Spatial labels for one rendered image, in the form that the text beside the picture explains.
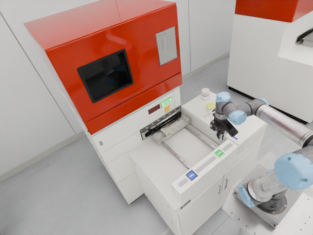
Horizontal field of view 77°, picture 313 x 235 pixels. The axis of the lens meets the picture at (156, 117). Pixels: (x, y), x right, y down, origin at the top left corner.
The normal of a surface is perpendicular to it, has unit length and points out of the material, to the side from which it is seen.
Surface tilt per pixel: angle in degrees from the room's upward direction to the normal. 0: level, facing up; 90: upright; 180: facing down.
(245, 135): 0
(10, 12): 90
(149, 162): 0
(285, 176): 81
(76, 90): 90
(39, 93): 90
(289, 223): 0
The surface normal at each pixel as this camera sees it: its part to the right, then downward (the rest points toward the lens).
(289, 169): -0.93, 0.23
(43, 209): -0.15, -0.73
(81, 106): 0.58, 0.48
